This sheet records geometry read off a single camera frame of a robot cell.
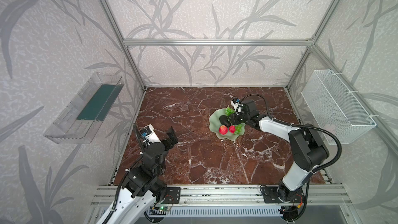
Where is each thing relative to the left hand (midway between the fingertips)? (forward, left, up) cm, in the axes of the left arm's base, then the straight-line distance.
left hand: (168, 126), depth 73 cm
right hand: (+19, -34, -14) cm, 41 cm away
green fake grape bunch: (+17, -32, -12) cm, 38 cm away
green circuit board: (-31, +2, -22) cm, 38 cm away
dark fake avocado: (+14, -28, -18) cm, 36 cm away
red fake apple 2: (+8, -28, -18) cm, 34 cm away
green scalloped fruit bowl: (+13, -23, -21) cm, 34 cm away
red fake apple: (+8, -33, -17) cm, 38 cm away
